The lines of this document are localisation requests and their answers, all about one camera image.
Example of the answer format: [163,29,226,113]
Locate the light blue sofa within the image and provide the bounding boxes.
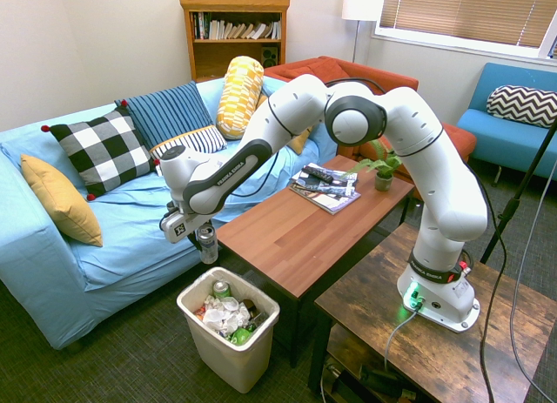
[0,77,339,351]

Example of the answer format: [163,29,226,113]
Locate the wooden window blinds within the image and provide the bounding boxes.
[379,0,557,50]

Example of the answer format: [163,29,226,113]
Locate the black floor cable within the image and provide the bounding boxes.
[476,176,508,403]

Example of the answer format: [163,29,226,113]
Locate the row of books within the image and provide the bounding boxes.
[192,11,282,41]

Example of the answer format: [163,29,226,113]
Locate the blue armchair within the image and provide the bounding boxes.
[456,62,557,187]

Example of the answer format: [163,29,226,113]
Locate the rustic dark wood table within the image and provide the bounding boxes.
[307,222,557,403]

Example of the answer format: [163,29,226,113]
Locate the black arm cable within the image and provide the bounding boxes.
[229,77,389,199]

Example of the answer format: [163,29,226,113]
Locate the black power box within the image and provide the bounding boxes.
[359,363,418,400]

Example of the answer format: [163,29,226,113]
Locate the blue striped pillow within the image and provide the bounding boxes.
[114,80,228,177]

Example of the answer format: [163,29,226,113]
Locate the small potted fern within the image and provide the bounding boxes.
[343,138,404,192]

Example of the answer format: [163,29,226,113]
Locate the thin grey cable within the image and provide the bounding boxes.
[507,157,557,403]

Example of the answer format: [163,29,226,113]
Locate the orange sofa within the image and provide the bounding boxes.
[263,56,478,202]

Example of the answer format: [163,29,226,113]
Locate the yellow patterned bolster pillow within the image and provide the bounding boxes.
[216,55,265,141]

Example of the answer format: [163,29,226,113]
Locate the white floor lamp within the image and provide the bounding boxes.
[340,0,387,64]

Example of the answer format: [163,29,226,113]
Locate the dark cover magazine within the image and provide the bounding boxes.
[292,162,360,200]

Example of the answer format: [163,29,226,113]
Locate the black white zigzag pillow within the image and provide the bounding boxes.
[486,84,557,130]

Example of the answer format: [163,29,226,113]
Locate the wooden bookshelf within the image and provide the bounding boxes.
[178,0,292,83]

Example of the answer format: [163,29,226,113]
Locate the black remote control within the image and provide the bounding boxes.
[302,165,335,183]

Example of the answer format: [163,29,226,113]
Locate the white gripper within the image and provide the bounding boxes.
[158,209,214,252]

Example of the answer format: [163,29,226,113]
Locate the silver drink can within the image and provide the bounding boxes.
[196,224,219,265]

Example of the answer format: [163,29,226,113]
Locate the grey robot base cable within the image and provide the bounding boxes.
[384,307,419,372]

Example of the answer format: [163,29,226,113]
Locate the crumpled white paper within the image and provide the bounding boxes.
[202,294,252,337]

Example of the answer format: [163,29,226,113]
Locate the beige plastic trash bin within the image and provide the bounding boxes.
[176,265,281,394]

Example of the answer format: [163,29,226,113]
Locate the black tripod stand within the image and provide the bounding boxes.
[480,115,557,265]

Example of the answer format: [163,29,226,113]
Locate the reddish wood coffee table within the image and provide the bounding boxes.
[210,153,416,369]

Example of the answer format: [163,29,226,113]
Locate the black white checked pillow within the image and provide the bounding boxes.
[41,99,161,202]

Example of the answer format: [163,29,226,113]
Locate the plain mustard pillow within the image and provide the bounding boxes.
[20,153,104,248]

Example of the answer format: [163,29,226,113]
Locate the mustard striped pillow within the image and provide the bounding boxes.
[256,93,313,156]

